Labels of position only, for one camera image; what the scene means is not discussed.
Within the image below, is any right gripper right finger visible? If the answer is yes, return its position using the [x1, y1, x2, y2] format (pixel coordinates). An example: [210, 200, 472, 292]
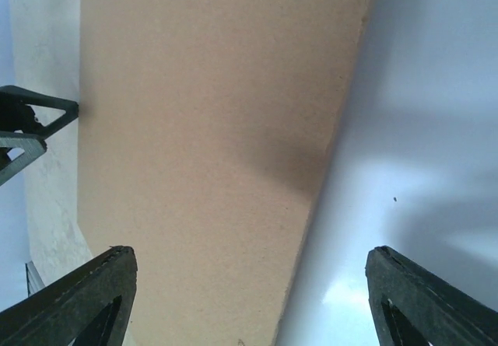
[365, 246, 497, 345]

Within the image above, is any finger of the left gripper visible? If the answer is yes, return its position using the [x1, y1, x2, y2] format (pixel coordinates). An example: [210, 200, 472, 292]
[1, 85, 79, 136]
[0, 131, 47, 185]

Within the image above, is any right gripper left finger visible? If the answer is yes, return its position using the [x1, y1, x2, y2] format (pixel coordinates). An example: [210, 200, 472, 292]
[1, 246, 138, 345]

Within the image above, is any brown backing board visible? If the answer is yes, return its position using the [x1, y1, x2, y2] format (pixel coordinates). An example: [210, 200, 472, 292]
[78, 0, 370, 345]

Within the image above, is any white paper sheet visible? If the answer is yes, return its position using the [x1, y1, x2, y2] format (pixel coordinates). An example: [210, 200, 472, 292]
[275, 0, 497, 345]

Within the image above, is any aluminium rail base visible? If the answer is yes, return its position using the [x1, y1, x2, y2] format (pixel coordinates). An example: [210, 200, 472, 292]
[25, 261, 45, 297]

